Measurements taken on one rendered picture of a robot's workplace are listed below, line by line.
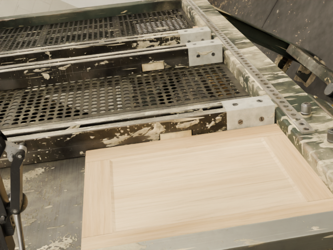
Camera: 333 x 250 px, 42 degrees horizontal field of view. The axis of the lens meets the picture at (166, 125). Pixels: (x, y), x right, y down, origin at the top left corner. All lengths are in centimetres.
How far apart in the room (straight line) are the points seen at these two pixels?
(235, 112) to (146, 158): 25
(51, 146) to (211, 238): 50
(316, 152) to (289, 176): 8
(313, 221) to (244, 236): 13
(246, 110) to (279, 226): 40
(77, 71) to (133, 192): 74
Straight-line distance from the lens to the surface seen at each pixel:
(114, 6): 246
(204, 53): 159
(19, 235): 76
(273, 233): 78
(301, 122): 108
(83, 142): 109
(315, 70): 242
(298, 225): 80
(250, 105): 112
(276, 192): 91
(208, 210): 86
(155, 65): 158
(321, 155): 97
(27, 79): 160
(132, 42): 173
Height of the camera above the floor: 148
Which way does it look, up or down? 18 degrees down
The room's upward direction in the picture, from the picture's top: 70 degrees counter-clockwise
